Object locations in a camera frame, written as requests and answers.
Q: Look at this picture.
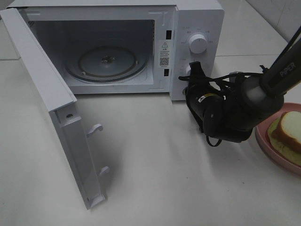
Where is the sandwich with lettuce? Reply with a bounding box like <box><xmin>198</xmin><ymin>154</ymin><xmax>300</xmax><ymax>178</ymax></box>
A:
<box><xmin>267</xmin><ymin>111</ymin><xmax>301</xmax><ymax>166</ymax></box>

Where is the white microwave knob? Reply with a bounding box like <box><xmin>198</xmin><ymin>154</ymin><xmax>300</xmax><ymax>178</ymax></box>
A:
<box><xmin>189</xmin><ymin>33</ymin><xmax>207</xmax><ymax>54</ymax></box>
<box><xmin>185</xmin><ymin>65</ymin><xmax>191</xmax><ymax>76</ymax></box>

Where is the round door release button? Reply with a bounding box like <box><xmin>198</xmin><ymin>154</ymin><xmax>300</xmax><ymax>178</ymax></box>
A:
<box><xmin>182</xmin><ymin>88</ymin><xmax>187</xmax><ymax>95</ymax></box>

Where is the lower white microwave knob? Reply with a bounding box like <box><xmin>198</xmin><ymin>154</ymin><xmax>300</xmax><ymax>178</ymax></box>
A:
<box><xmin>185</xmin><ymin>65</ymin><xmax>191</xmax><ymax>76</ymax></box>

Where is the pink round plate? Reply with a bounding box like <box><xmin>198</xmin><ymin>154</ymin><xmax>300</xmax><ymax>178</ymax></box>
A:
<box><xmin>254</xmin><ymin>102</ymin><xmax>301</xmax><ymax>176</ymax></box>

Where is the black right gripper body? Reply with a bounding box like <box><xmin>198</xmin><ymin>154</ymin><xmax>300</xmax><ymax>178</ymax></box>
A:
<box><xmin>185</xmin><ymin>61</ymin><xmax>223</xmax><ymax>132</ymax></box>

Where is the white microwave oven body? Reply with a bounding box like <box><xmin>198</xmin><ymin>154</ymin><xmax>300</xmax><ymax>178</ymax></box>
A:
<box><xmin>6</xmin><ymin>0</ymin><xmax>224</xmax><ymax>101</ymax></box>

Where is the white microwave door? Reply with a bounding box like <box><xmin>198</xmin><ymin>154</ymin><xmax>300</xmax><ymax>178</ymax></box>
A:
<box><xmin>0</xmin><ymin>8</ymin><xmax>109</xmax><ymax>210</ymax></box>

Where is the white warning label sticker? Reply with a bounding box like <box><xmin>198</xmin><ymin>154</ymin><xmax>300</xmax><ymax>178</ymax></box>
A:
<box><xmin>158</xmin><ymin>40</ymin><xmax>173</xmax><ymax>68</ymax></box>

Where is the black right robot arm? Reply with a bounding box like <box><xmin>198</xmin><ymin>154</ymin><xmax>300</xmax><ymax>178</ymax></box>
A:
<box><xmin>178</xmin><ymin>29</ymin><xmax>301</xmax><ymax>146</ymax></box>

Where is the glass microwave turntable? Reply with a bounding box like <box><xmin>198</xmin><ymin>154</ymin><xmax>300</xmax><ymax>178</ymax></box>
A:
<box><xmin>65</xmin><ymin>45</ymin><xmax>149</xmax><ymax>83</ymax></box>

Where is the upper white microwave knob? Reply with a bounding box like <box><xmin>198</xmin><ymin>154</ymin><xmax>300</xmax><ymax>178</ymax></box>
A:
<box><xmin>189</xmin><ymin>33</ymin><xmax>207</xmax><ymax>54</ymax></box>

